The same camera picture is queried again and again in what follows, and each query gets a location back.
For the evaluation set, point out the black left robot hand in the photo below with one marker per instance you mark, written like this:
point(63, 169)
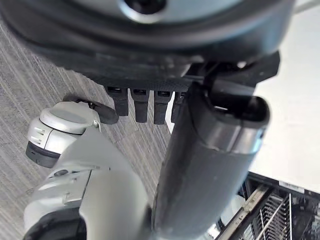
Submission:
point(130, 45)

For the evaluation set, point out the silver robot leg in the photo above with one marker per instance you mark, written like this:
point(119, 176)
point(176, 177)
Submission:
point(100, 180)

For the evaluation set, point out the white cabinet panel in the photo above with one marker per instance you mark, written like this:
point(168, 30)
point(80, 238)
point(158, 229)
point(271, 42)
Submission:
point(292, 105)

